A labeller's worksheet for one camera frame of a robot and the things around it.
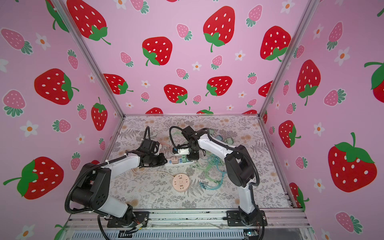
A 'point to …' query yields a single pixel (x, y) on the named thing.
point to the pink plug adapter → (175, 160)
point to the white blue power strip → (169, 163)
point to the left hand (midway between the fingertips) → (167, 160)
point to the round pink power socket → (181, 182)
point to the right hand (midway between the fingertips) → (189, 154)
